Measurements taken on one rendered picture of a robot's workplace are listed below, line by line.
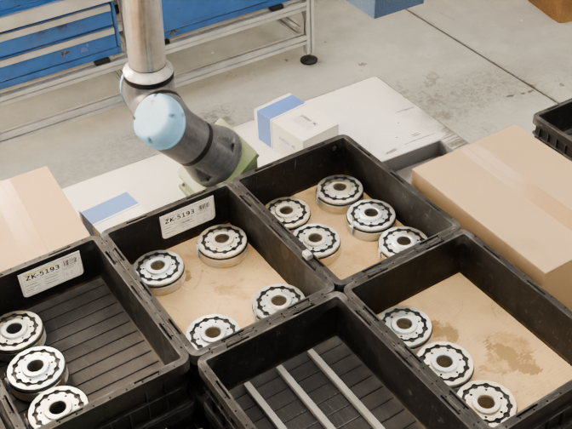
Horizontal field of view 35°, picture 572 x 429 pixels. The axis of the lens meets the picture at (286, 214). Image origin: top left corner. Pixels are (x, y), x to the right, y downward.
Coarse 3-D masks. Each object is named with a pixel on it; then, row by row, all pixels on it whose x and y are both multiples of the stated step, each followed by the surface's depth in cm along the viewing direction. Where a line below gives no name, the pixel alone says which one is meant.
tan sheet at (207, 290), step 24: (192, 240) 190; (192, 264) 184; (240, 264) 184; (264, 264) 183; (192, 288) 179; (216, 288) 178; (240, 288) 178; (168, 312) 174; (192, 312) 173; (216, 312) 173; (240, 312) 173
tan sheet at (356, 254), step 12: (300, 192) 201; (312, 192) 201; (312, 204) 198; (312, 216) 195; (324, 216) 194; (336, 216) 194; (336, 228) 191; (348, 240) 188; (360, 240) 188; (348, 252) 185; (360, 252) 185; (372, 252) 185; (336, 264) 183; (348, 264) 182; (360, 264) 182; (372, 264) 182; (336, 276) 180; (348, 276) 180
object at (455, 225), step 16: (320, 144) 198; (352, 144) 198; (288, 160) 194; (240, 176) 190; (400, 176) 188; (416, 192) 184; (432, 208) 180; (432, 240) 172; (400, 256) 169; (368, 272) 166; (336, 288) 164
